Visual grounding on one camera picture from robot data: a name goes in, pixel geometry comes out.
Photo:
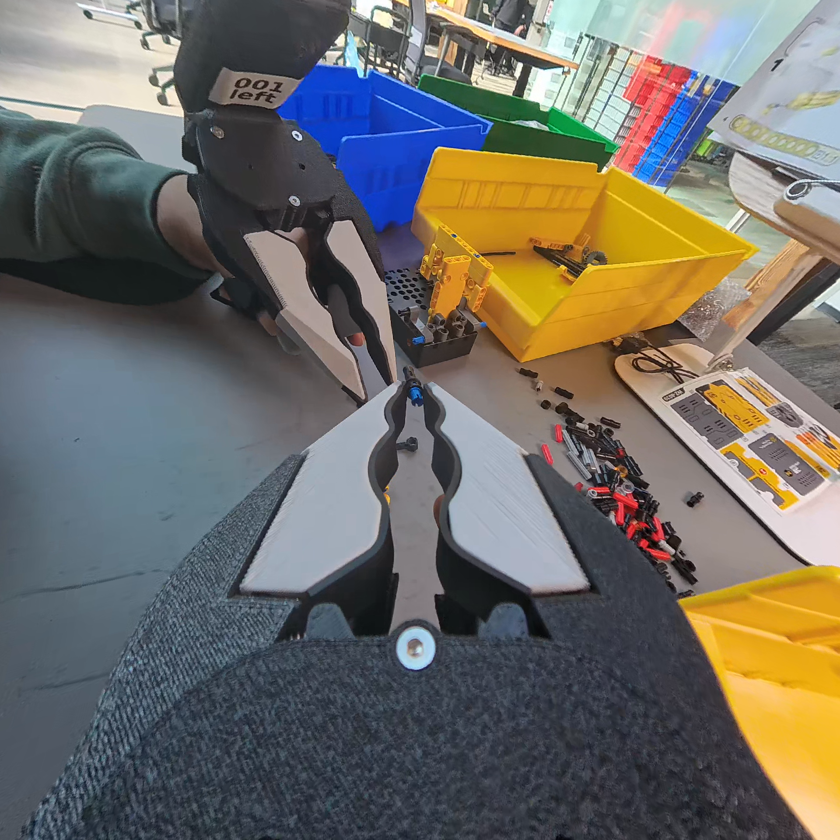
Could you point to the black and yellow lego model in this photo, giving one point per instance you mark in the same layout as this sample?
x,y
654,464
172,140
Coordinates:
x,y
433,341

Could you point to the heap of dark lego parts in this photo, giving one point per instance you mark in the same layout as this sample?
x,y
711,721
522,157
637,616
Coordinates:
x,y
568,256

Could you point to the yellow plastic bin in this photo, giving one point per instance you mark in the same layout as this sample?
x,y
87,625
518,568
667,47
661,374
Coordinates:
x,y
623,302
774,656

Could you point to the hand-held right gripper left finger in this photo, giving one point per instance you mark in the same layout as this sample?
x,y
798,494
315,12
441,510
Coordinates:
x,y
315,525

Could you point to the person's left hand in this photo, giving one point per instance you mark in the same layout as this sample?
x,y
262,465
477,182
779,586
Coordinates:
x,y
190,223

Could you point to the lego instruction booklet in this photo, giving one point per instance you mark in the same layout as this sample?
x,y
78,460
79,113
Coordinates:
x,y
787,98

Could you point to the green plastic bin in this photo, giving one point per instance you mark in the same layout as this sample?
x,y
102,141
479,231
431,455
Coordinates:
x,y
525,124

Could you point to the clear plastic bag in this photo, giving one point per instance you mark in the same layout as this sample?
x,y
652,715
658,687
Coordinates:
x,y
712,308

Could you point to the person's left forearm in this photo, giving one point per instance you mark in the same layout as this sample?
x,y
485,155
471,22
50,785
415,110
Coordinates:
x,y
79,197

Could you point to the long wooden work table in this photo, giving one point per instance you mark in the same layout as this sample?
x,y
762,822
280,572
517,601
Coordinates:
x,y
499,36

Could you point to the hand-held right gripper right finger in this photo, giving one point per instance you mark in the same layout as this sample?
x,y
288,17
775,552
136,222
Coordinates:
x,y
512,525

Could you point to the small black lego connector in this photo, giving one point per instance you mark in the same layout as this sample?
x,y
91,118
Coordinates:
x,y
408,444

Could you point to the blue plastic bin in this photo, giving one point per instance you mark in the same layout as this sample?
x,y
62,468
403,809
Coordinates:
x,y
394,144

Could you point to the red and blue storage rack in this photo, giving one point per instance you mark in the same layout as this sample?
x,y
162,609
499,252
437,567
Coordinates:
x,y
663,111

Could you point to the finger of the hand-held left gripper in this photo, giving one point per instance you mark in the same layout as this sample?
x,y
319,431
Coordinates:
x,y
302,308
361,275

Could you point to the instruction booklet on stand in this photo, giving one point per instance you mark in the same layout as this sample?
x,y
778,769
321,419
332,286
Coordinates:
x,y
807,525

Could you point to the pile of small lego pieces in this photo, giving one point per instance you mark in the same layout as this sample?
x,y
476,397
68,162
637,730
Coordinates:
x,y
617,485

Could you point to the black lego axle pin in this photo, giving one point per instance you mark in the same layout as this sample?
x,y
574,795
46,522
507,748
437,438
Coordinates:
x,y
409,377

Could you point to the printed parts leaflet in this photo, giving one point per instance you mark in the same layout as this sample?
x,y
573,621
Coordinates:
x,y
754,433

